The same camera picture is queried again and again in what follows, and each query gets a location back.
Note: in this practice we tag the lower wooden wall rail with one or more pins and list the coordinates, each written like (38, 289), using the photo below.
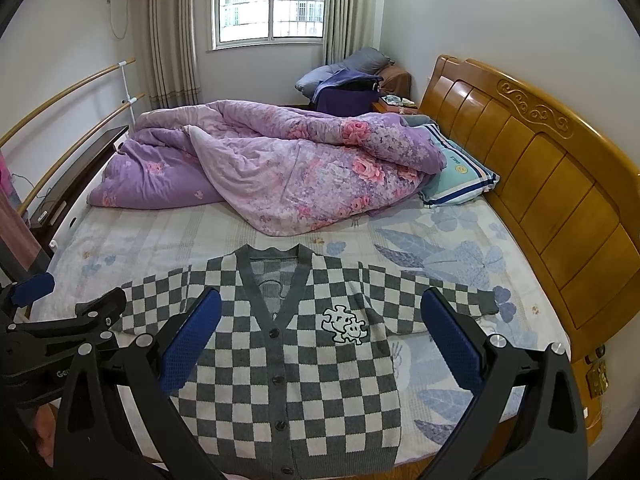
(41, 183)

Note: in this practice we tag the grey white checkered cardigan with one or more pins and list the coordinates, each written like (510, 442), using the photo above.
(297, 381)

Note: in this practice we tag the right striped curtain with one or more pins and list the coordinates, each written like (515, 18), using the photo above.
(348, 26)

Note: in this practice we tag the wooden wall rail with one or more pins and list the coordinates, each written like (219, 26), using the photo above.
(9, 135)
(41, 183)

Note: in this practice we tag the purple floral quilt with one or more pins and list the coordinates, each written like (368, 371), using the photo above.
(285, 171)

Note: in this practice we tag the striped curtain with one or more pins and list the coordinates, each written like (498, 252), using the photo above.
(168, 51)
(348, 26)

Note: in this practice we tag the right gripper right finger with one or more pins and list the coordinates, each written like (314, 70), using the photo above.
(548, 439)

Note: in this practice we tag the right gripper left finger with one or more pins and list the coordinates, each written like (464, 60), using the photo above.
(94, 440)

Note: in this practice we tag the window with white frame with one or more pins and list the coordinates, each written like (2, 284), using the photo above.
(245, 22)

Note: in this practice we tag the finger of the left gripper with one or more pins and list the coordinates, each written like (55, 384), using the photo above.
(20, 295)

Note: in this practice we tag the wooden nightstand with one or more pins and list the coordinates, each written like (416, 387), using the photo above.
(395, 104)

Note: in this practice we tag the wooden headboard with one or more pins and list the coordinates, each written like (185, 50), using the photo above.
(568, 195)

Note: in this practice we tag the upper wooden wall rail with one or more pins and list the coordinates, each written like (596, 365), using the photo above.
(9, 135)

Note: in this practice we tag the striped teal pillow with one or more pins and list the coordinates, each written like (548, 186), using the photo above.
(464, 177)

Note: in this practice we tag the left striped curtain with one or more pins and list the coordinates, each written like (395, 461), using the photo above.
(168, 51)

